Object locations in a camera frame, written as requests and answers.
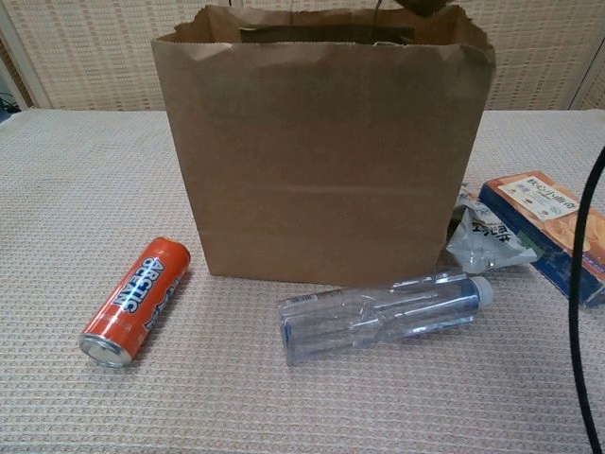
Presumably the white blue snack packet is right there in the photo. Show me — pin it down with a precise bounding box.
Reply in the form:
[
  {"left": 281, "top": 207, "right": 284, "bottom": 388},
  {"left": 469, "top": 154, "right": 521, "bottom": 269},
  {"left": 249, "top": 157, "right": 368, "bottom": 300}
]
[{"left": 446, "top": 182, "right": 540, "bottom": 275}]

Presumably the orange soda can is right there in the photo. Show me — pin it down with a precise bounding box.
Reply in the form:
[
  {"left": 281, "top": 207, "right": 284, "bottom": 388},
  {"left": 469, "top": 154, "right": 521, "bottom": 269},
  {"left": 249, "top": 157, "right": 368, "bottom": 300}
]
[{"left": 78, "top": 236, "right": 193, "bottom": 369}]

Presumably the bamboo folding screen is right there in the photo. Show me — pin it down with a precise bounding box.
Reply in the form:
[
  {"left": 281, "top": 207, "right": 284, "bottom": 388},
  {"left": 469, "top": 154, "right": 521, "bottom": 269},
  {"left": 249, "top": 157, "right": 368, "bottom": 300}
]
[{"left": 0, "top": 0, "right": 605, "bottom": 114}]

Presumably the clear plastic bottle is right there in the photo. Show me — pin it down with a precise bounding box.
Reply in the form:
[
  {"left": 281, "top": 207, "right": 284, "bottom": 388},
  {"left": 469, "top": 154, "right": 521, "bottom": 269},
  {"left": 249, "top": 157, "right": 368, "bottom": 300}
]
[{"left": 277, "top": 275, "right": 495, "bottom": 366}]

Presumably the white woven tablecloth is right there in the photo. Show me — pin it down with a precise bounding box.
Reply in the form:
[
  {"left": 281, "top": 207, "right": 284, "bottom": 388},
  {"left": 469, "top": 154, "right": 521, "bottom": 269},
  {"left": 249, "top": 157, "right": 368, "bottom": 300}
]
[{"left": 0, "top": 108, "right": 605, "bottom": 454}]

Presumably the blue orange biscuit box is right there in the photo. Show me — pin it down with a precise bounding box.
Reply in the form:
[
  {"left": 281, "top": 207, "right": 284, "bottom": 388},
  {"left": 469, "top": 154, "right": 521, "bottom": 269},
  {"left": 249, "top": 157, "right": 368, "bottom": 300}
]
[{"left": 477, "top": 170, "right": 605, "bottom": 309}]

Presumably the black cable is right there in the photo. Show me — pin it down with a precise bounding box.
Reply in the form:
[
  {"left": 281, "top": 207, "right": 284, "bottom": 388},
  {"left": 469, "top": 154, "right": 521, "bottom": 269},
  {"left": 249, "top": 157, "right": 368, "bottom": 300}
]
[{"left": 569, "top": 146, "right": 605, "bottom": 454}]

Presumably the brown paper bag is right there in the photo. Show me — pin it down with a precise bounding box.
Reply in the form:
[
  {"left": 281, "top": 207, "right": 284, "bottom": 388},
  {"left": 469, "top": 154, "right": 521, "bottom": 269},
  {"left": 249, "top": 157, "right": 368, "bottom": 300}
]
[{"left": 150, "top": 0, "right": 496, "bottom": 302}]

